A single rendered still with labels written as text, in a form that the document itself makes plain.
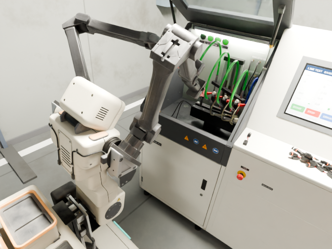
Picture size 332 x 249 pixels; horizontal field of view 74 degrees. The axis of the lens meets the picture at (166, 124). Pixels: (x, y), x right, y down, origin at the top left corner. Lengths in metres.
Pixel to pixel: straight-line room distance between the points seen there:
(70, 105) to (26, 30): 1.86
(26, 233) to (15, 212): 0.12
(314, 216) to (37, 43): 2.72
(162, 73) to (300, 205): 1.09
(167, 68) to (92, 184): 0.68
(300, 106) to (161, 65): 0.99
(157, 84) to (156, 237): 1.53
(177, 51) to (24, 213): 0.88
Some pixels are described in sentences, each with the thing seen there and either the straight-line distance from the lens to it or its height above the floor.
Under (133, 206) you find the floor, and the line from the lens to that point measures 2.13.
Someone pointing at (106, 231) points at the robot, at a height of 0.28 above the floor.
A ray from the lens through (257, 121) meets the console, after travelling 1.47.
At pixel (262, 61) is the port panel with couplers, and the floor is 1.31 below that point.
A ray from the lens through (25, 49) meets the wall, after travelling 2.73.
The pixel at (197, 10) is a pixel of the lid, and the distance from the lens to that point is 1.64.
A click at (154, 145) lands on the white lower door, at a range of 1.68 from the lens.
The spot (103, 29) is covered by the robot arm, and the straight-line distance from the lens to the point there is 1.25.
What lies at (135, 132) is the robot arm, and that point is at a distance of 0.83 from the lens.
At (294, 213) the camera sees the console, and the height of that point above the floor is 0.71.
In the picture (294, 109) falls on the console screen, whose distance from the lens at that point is 1.42.
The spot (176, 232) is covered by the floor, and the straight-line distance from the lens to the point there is 2.02.
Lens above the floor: 1.75
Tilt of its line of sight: 35 degrees down
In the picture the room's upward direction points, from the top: 5 degrees clockwise
